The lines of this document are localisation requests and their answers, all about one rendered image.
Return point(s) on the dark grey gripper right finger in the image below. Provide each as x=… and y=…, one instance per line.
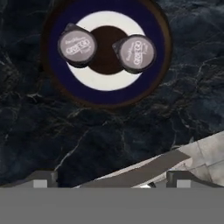
x=180, y=177

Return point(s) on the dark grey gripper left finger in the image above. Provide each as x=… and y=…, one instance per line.
x=43, y=178

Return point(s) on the blue white brown round plate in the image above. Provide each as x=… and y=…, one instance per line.
x=106, y=53

